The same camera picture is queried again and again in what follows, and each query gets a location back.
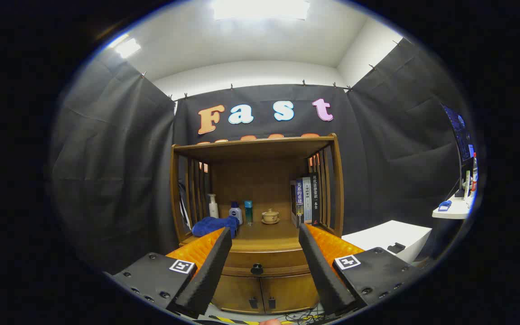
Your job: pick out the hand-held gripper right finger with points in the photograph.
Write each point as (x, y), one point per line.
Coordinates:
(323, 275)

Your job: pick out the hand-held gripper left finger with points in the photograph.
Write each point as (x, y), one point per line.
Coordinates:
(210, 275)

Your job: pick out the wooden drawer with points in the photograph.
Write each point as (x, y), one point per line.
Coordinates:
(282, 262)

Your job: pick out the wooden countertop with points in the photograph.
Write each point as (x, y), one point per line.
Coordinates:
(269, 235)

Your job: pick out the wooden cabinet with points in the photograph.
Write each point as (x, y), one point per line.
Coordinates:
(260, 180)

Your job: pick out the blue towel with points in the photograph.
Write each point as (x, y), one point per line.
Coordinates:
(210, 225)

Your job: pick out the white pump bottle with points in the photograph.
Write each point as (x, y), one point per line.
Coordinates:
(213, 210)

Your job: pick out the white bottle blue cap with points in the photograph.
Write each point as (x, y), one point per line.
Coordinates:
(236, 213)

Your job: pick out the teal bottle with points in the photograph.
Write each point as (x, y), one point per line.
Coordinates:
(248, 212)

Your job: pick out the beige saucer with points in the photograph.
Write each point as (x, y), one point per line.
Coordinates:
(270, 222)

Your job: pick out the dark blue book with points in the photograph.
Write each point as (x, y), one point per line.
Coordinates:
(299, 203)

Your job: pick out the black book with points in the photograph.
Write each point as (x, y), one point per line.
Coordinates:
(315, 198)

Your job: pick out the white book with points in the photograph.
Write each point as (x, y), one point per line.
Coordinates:
(307, 198)

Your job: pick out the beige lidded teacup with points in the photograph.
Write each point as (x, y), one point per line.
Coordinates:
(270, 215)

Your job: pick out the small blue object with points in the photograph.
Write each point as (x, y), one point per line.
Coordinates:
(444, 206)

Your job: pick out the white desk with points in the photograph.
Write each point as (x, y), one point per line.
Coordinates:
(456, 211)

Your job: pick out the computer monitor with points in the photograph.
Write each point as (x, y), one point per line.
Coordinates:
(461, 135)

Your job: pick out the small ceiling light panel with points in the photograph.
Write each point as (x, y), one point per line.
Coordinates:
(127, 47)

